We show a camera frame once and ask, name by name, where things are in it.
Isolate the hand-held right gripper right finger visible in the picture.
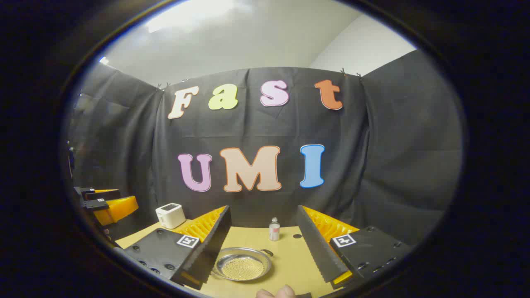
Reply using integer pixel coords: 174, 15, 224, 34
296, 205, 413, 290

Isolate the white toaster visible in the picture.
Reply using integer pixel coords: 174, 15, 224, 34
155, 203, 186, 229

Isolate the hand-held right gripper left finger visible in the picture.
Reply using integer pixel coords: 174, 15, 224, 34
123, 205, 232, 291

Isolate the steel pot with black handles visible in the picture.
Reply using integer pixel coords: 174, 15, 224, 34
211, 247, 274, 283

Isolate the pile of yellow soybeans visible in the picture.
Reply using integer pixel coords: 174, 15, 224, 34
221, 257, 265, 280

